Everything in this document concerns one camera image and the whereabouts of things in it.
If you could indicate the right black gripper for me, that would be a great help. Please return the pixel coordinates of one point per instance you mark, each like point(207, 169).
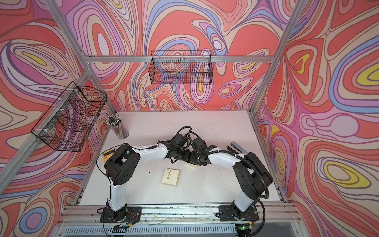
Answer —
point(193, 160)

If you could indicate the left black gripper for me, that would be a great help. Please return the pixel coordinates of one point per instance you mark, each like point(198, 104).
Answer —
point(187, 156)

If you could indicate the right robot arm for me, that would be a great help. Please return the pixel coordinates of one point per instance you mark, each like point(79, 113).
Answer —
point(253, 177)

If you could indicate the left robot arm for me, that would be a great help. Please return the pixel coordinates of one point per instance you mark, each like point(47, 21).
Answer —
point(122, 164)

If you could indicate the grey stapler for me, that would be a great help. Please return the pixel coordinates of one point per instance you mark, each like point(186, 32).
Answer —
point(236, 149)

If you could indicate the metal pen cup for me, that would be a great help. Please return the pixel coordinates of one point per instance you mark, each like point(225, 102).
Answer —
point(115, 123)

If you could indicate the yellow calculator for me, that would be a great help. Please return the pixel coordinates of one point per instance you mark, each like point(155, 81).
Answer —
point(106, 155)

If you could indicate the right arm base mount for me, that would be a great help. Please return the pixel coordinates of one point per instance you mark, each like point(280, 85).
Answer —
point(232, 213)

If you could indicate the black wire basket back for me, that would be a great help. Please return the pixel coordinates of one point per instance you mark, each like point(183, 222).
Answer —
point(181, 67)

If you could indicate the black wire basket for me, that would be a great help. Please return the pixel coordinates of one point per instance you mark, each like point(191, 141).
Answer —
point(181, 67)
point(73, 120)

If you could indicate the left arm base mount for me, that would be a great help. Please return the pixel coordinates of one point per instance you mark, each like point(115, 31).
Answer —
point(128, 214)

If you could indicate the black wire basket left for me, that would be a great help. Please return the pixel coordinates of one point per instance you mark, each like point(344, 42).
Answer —
point(73, 120)

